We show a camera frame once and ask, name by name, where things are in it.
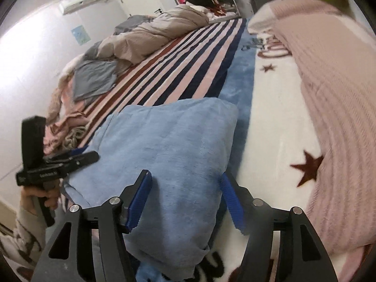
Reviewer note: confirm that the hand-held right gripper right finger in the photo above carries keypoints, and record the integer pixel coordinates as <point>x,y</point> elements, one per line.
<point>235,204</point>

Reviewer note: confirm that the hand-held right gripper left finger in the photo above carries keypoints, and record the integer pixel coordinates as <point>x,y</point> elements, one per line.
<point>138,202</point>

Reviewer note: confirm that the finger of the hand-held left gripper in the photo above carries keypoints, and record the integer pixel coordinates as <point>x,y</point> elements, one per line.
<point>85,158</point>
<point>73,152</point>

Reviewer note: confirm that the light blue denim pants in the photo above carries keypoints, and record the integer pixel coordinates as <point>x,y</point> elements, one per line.
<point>176,152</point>

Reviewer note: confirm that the person's left forearm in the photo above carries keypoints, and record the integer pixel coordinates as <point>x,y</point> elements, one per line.
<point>23,235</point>

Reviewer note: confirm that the person's left hand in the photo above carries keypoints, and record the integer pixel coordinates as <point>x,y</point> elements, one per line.
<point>28,196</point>

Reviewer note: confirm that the pink crumpled cloth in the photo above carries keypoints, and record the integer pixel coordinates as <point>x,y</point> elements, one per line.
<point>61,117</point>

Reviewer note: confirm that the grey cloth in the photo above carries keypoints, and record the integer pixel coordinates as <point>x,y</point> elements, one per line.
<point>92,79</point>

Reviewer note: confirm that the striped star print blanket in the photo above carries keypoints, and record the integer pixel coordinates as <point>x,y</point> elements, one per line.
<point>264,123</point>

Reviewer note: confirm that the pink knit pillow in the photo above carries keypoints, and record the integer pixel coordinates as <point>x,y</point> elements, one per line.
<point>293,11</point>
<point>346,123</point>

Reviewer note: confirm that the beige and grey quilt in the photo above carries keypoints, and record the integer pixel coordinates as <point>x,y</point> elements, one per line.
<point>152,32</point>

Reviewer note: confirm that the white air conditioner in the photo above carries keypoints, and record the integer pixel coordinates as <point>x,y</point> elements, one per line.
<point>83,1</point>

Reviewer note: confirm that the small blue wall poster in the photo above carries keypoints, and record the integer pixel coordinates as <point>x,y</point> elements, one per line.
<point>80,35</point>

